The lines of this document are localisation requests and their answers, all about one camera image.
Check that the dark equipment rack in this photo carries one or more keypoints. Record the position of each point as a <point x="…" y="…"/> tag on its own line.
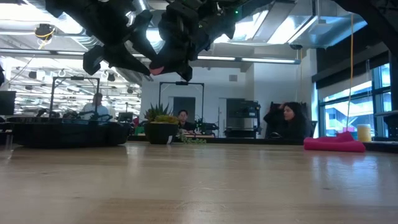
<point x="244" y="112"/>

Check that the pink-red folded cloth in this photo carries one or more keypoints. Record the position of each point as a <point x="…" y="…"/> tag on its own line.
<point x="334" y="143"/>

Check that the black plastic tupperware container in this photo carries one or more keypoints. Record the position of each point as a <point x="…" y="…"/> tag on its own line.
<point x="68" y="135"/>

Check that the black metal pole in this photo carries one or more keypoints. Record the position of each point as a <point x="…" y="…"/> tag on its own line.
<point x="394" y="93"/>

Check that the gray door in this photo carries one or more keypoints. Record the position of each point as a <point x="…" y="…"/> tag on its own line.
<point x="184" y="109"/>

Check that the large black monitor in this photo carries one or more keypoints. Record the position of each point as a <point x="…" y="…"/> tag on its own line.
<point x="7" y="102"/>

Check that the small pink candy piece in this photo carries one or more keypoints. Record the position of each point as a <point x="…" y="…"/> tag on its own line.
<point x="156" y="71"/>

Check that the black aluminium table frame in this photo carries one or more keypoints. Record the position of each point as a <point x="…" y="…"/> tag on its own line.
<point x="248" y="141"/>

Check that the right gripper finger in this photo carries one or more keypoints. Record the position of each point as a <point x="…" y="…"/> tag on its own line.
<point x="186" y="71"/>
<point x="172" y="60"/>

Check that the green trailing plant sprig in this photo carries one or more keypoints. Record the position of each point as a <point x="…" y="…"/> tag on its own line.
<point x="192" y="140"/>

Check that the black side desk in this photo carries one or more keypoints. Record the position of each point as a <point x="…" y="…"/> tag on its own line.
<point x="387" y="113"/>

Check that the black background robot arm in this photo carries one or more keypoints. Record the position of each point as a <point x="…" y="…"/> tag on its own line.
<point x="206" y="126"/>

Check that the black security camera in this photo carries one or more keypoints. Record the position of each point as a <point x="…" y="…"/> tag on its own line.
<point x="295" y="46"/>

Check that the ceiling dome camera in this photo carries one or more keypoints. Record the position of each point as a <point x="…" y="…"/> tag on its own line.
<point x="44" y="31"/>

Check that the black plant pot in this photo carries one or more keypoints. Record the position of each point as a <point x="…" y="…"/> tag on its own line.
<point x="160" y="133"/>

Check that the pale yellow cup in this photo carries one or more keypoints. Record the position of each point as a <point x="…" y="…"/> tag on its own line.
<point x="363" y="132"/>

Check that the small black monitor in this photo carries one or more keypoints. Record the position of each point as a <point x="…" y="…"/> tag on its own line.
<point x="125" y="117"/>

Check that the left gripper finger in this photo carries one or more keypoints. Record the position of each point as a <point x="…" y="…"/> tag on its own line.
<point x="141" y="31"/>
<point x="118" y="57"/>

